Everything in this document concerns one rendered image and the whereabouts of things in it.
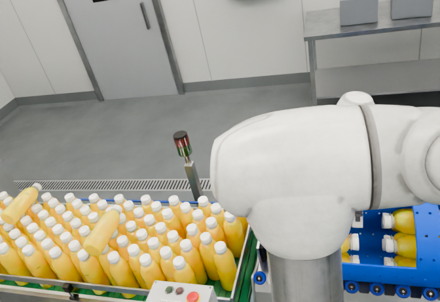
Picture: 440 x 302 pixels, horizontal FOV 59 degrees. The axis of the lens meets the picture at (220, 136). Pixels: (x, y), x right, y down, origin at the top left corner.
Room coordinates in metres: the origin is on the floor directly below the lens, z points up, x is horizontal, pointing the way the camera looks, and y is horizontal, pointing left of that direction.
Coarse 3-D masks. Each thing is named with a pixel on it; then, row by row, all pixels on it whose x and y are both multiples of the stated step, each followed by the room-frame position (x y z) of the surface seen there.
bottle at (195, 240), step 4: (196, 232) 1.01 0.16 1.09; (200, 232) 1.02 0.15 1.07; (188, 236) 1.01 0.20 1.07; (192, 236) 1.00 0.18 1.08; (196, 236) 1.00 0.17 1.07; (192, 240) 0.99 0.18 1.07; (196, 240) 0.99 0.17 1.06; (200, 240) 0.99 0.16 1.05; (192, 244) 0.99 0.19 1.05; (196, 244) 0.99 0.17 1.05
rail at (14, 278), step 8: (16, 280) 1.11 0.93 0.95; (24, 280) 1.10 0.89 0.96; (32, 280) 1.08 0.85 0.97; (40, 280) 1.07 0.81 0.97; (48, 280) 1.05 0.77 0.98; (56, 280) 1.04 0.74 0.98; (64, 280) 1.03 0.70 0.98; (88, 288) 0.99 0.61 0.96; (96, 288) 0.97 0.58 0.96; (104, 288) 0.96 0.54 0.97; (112, 288) 0.95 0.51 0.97; (120, 288) 0.93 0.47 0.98; (128, 288) 0.92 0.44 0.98; (136, 288) 0.92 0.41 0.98
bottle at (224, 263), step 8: (216, 256) 0.89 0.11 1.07; (224, 256) 0.88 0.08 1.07; (232, 256) 0.90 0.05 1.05; (216, 264) 0.88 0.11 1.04; (224, 264) 0.87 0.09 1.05; (232, 264) 0.88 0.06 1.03; (224, 272) 0.87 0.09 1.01; (232, 272) 0.88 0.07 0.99; (224, 280) 0.87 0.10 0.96; (232, 280) 0.87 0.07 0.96; (224, 288) 0.88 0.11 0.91; (232, 288) 0.87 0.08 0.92
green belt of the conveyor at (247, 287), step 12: (252, 240) 1.08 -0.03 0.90; (252, 252) 1.02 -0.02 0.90; (252, 264) 0.97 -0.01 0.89; (240, 276) 0.92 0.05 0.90; (36, 288) 1.10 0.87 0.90; (48, 288) 1.08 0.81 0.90; (60, 288) 1.07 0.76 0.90; (216, 288) 0.90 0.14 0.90; (240, 288) 0.87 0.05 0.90; (144, 300) 0.92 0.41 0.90; (240, 300) 0.83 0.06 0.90
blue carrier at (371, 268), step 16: (400, 208) 0.90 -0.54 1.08; (416, 208) 0.75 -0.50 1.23; (432, 208) 0.74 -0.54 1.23; (368, 224) 0.92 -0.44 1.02; (416, 224) 0.71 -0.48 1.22; (432, 224) 0.70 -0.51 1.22; (368, 240) 0.88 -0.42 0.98; (416, 240) 0.68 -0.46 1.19; (432, 240) 0.67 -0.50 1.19; (368, 256) 0.84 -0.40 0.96; (384, 256) 0.82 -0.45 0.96; (416, 256) 0.66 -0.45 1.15; (432, 256) 0.64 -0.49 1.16; (352, 272) 0.70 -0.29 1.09; (368, 272) 0.69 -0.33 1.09; (384, 272) 0.67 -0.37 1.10; (400, 272) 0.66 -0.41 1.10; (416, 272) 0.64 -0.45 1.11; (432, 272) 0.63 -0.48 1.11
